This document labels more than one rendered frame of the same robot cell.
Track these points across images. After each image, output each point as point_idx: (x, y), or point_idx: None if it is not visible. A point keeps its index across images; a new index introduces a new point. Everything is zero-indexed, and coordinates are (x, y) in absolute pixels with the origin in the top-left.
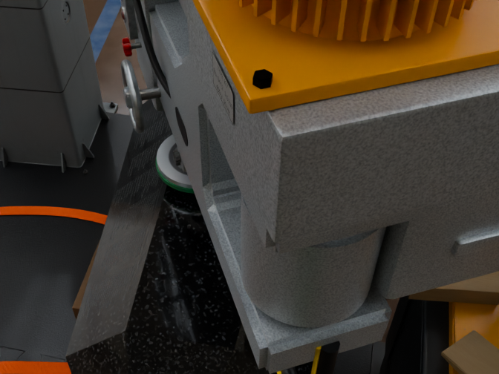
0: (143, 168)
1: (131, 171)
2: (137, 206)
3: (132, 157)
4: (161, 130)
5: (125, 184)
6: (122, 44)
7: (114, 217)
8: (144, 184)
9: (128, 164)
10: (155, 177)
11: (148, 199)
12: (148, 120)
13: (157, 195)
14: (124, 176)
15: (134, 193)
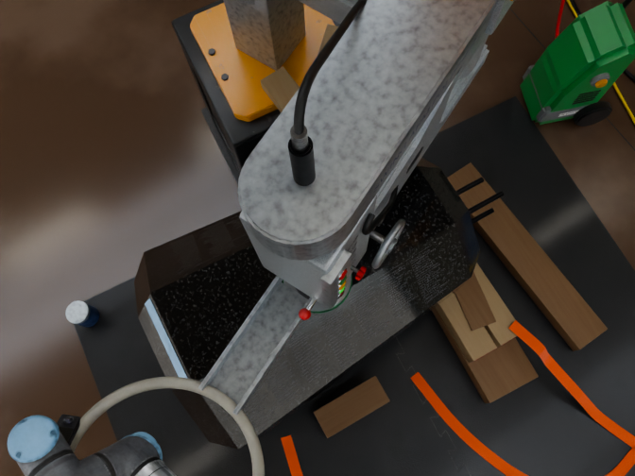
0: (322, 348)
1: (323, 367)
2: (361, 314)
3: (307, 383)
4: (283, 364)
5: (336, 361)
6: (364, 273)
7: (368, 340)
8: (340, 328)
9: (315, 383)
10: (335, 316)
11: (356, 304)
12: (264, 405)
13: (354, 294)
14: (328, 373)
15: (348, 334)
